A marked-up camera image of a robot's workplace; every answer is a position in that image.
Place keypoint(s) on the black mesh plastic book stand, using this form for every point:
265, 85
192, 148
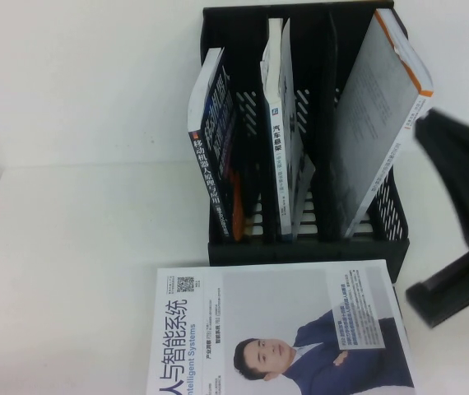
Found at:
300, 253

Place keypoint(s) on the dark blue mobile robot book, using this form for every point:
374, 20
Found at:
207, 177

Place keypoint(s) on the white car suspension book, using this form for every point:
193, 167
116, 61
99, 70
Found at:
277, 164

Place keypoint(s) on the magazine with man in suit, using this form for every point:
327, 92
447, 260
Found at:
259, 296

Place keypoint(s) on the white orange ROS2 book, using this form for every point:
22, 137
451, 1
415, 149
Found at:
374, 144

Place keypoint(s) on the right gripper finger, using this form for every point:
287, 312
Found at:
452, 288
465, 173

